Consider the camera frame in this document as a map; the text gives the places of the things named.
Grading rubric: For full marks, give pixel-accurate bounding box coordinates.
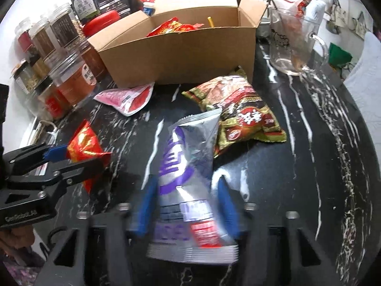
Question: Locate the green cloth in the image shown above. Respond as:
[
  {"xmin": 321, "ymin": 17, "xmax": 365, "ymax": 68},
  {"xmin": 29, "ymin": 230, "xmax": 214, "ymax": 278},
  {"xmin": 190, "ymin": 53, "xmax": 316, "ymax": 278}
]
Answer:
[{"xmin": 329, "ymin": 43, "xmax": 353, "ymax": 66}]

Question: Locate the red lid container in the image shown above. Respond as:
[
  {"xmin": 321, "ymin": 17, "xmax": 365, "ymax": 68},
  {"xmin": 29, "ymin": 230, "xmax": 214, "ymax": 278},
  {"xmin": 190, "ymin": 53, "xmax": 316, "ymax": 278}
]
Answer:
[{"xmin": 81, "ymin": 10, "xmax": 121, "ymax": 38}]

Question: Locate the red spicy strip snack packet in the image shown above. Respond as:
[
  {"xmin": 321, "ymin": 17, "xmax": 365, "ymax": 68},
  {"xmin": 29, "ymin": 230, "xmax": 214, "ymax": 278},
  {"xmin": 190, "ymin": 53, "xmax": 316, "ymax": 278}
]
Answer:
[{"xmin": 147, "ymin": 17, "xmax": 206, "ymax": 38}]

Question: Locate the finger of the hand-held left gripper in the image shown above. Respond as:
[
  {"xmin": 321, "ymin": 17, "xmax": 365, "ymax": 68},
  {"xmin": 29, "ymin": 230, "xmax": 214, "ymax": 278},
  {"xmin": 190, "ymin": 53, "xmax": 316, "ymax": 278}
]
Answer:
[
  {"xmin": 2, "ymin": 143, "xmax": 69, "ymax": 175},
  {"xmin": 8, "ymin": 156, "xmax": 105, "ymax": 198}
]

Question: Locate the printed tote bag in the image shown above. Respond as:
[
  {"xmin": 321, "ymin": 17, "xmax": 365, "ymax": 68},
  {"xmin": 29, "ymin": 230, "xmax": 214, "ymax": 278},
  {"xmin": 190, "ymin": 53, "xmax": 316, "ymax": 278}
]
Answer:
[
  {"xmin": 351, "ymin": 11, "xmax": 373, "ymax": 40},
  {"xmin": 326, "ymin": 0, "xmax": 340, "ymax": 34}
]

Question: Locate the clear glass mug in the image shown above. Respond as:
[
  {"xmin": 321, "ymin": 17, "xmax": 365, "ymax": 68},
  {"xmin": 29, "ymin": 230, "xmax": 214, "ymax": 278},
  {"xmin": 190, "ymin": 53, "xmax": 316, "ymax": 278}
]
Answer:
[{"xmin": 269, "ymin": 4, "xmax": 330, "ymax": 77}]

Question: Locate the pink pouch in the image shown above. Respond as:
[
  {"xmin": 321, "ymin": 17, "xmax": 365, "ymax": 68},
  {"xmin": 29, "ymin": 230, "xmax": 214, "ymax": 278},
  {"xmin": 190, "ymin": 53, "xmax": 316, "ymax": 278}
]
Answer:
[{"xmin": 93, "ymin": 82, "xmax": 155, "ymax": 117}]

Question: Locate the small white bottle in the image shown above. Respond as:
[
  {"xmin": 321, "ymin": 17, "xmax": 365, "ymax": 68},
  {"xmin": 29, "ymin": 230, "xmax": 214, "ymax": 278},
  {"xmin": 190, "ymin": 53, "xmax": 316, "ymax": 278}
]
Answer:
[{"xmin": 142, "ymin": 1, "xmax": 157, "ymax": 17}]

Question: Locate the white cable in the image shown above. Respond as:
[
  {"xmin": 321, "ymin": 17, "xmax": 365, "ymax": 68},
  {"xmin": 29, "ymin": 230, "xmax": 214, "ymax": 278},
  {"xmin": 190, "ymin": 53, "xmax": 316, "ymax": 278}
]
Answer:
[{"xmin": 30, "ymin": 120, "xmax": 59, "ymax": 144}]

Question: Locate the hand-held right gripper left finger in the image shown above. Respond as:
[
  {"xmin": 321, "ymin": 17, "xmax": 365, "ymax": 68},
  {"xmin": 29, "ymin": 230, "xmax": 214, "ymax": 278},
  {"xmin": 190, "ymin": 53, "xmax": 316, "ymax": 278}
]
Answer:
[{"xmin": 37, "ymin": 176, "xmax": 160, "ymax": 286}]

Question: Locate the brown cardboard box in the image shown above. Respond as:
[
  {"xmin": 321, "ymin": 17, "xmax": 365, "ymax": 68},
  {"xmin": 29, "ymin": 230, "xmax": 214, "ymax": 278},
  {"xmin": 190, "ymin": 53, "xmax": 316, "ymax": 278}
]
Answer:
[{"xmin": 86, "ymin": 0, "xmax": 268, "ymax": 89}]

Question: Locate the person's left hand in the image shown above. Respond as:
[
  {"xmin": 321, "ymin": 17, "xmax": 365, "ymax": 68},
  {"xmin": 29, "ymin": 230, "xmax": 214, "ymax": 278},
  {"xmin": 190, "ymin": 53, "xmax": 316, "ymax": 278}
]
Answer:
[{"xmin": 0, "ymin": 225, "xmax": 35, "ymax": 254}]

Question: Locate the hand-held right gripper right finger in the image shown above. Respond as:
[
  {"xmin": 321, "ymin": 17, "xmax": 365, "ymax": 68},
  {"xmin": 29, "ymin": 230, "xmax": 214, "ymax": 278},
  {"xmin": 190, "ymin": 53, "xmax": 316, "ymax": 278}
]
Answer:
[{"xmin": 216, "ymin": 177, "xmax": 343, "ymax": 286}]

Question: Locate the red green noodle packet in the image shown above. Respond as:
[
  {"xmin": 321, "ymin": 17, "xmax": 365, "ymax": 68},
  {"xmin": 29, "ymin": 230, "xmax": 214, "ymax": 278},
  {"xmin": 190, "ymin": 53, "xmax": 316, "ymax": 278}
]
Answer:
[{"xmin": 182, "ymin": 67, "xmax": 287, "ymax": 158}]

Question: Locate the silver purple snack packet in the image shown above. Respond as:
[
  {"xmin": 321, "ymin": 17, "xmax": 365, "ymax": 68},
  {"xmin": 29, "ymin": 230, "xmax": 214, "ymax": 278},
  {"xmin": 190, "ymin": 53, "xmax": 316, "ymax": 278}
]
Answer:
[{"xmin": 146, "ymin": 107, "xmax": 239, "ymax": 265}]

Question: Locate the purple patterned cloth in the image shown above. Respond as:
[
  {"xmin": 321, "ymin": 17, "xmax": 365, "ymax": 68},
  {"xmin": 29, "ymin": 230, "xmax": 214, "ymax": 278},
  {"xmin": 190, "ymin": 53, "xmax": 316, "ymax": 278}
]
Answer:
[{"xmin": 0, "ymin": 253, "xmax": 43, "ymax": 286}]

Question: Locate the black label dark lid jar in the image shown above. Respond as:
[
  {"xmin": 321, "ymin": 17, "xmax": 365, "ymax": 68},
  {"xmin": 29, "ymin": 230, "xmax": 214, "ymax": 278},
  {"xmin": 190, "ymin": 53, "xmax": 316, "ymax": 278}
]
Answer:
[{"xmin": 69, "ymin": 0, "xmax": 101, "ymax": 25}]

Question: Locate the small red foil packet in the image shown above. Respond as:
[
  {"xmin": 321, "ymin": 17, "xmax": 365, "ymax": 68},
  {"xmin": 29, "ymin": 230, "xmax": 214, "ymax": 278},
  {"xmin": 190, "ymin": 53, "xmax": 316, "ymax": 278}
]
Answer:
[{"xmin": 66, "ymin": 119, "xmax": 112, "ymax": 194}]

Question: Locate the group of clear spice jars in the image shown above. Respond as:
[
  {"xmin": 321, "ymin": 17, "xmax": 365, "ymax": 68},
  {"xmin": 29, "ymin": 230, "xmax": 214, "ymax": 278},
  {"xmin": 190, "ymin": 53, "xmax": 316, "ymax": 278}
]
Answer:
[{"xmin": 11, "ymin": 2, "xmax": 107, "ymax": 120}]

